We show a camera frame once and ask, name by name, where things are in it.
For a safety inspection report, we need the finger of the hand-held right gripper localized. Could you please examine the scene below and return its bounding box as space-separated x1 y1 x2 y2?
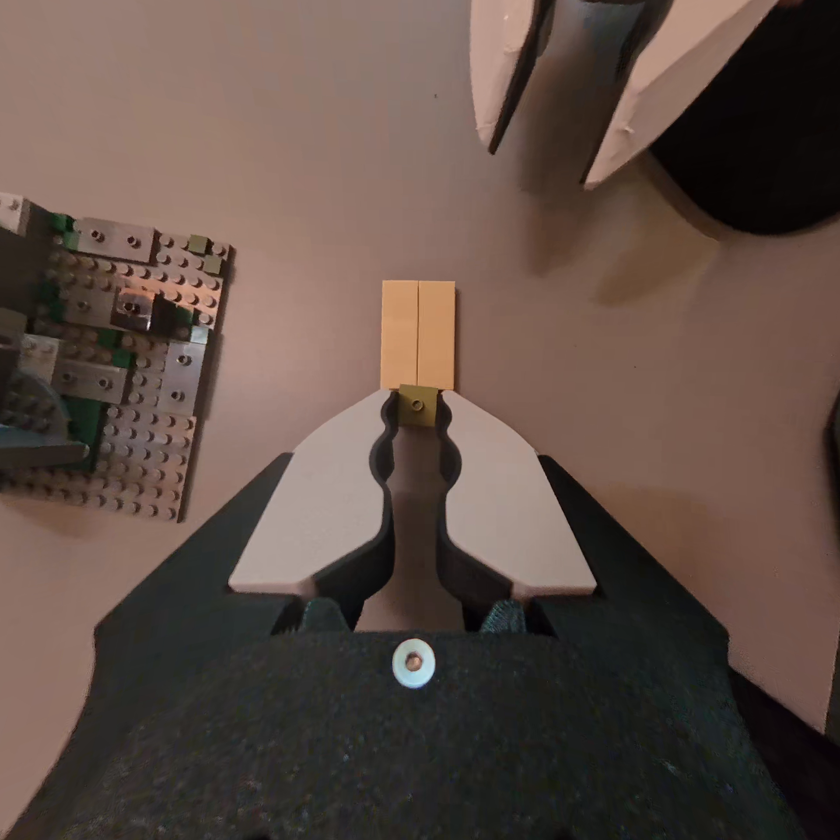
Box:
470 0 559 157
579 0 783 193

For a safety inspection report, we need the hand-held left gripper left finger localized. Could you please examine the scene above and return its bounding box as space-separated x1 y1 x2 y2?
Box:
227 387 399 614

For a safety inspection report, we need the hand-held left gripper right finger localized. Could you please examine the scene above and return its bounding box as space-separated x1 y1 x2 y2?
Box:
435 389 599 614

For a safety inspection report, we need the olive small toy brick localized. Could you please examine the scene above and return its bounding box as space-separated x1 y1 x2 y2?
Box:
398 385 440 429

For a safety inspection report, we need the tan toy brick panel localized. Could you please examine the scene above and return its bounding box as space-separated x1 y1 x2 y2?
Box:
381 280 458 391

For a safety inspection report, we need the light grey desk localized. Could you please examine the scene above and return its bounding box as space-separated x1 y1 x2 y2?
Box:
0 0 840 834

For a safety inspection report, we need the dark cloth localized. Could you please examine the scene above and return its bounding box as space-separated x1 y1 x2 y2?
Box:
646 0 840 236

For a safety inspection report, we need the grey toy brick model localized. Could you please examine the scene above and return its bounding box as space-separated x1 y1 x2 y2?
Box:
0 192 236 525

